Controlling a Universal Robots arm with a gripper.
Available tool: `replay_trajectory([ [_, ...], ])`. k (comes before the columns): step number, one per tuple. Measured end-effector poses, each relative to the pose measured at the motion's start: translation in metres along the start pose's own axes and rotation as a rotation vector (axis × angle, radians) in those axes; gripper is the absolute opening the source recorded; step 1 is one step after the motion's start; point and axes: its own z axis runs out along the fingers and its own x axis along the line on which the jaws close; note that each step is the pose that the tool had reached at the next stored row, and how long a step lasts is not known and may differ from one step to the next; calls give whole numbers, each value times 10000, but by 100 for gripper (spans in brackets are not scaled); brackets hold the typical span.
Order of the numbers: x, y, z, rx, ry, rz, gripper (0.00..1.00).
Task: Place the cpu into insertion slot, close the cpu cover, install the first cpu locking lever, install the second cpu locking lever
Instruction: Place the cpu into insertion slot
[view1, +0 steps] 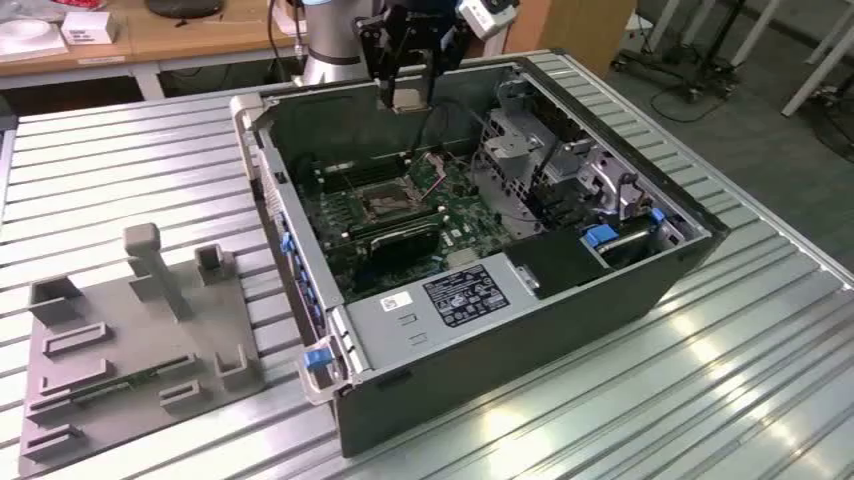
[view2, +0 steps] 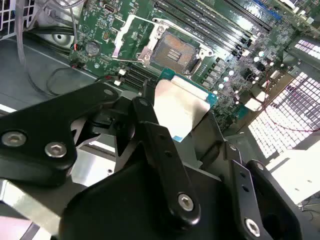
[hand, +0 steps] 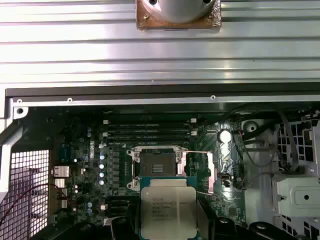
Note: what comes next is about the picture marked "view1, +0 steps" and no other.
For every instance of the black plastic shroud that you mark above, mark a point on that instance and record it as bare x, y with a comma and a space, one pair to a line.
554, 265

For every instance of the white bowl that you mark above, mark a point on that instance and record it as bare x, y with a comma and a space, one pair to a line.
30, 37

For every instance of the silver CPU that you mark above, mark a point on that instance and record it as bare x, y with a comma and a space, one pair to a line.
409, 101

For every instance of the black wheeled stand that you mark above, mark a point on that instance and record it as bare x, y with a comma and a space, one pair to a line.
715, 60

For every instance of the silver metal bracket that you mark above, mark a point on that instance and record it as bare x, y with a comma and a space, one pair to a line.
610, 175

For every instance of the metal drive cage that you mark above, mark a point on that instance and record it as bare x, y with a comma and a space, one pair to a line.
514, 150

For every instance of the dark grey PC case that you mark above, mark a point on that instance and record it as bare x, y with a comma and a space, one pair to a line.
501, 375

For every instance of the blue case release latch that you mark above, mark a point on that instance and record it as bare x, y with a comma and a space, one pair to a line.
316, 360

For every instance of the green RAM stick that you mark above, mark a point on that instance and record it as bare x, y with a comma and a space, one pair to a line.
114, 387

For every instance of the white cardboard box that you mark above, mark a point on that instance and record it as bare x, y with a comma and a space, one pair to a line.
90, 27

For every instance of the silver chipset heatsink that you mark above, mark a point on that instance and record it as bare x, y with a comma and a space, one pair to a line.
462, 259

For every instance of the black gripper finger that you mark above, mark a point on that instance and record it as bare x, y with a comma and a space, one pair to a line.
449, 47
382, 50

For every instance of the wooden desk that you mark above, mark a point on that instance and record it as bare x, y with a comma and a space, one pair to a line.
201, 35

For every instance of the white table leg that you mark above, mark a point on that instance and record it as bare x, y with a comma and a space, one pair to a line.
820, 81

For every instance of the black graphics card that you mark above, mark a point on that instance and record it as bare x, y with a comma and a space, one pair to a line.
401, 247

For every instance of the green motherboard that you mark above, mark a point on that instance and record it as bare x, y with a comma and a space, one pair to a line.
468, 220

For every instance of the black round base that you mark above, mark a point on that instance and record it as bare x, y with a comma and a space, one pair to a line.
183, 6

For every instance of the grey power supply unit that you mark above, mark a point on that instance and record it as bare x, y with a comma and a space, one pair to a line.
468, 295

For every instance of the small blue clip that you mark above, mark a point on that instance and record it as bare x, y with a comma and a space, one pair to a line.
656, 216

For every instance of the grey parts rack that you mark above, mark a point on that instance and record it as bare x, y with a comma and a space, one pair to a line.
134, 340

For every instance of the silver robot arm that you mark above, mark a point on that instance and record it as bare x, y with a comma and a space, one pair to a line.
328, 50

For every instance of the wooden cabinet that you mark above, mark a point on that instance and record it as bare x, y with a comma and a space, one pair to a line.
581, 30

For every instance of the red packaging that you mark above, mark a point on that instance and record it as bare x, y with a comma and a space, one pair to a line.
81, 4

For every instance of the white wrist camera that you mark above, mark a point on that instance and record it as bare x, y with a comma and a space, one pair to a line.
484, 17

